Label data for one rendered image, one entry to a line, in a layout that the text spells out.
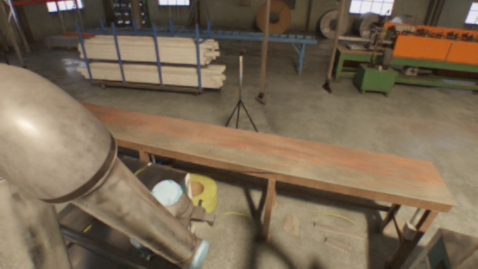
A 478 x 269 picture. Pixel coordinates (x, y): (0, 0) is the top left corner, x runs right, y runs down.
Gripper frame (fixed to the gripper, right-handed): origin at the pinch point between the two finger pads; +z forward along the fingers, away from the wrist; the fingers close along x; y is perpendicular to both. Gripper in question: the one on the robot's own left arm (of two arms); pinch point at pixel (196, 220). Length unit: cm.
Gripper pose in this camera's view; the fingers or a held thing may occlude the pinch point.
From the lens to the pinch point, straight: 110.6
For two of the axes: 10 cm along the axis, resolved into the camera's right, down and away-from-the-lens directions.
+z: 1.5, 6.1, 7.8
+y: 1.2, -7.9, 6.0
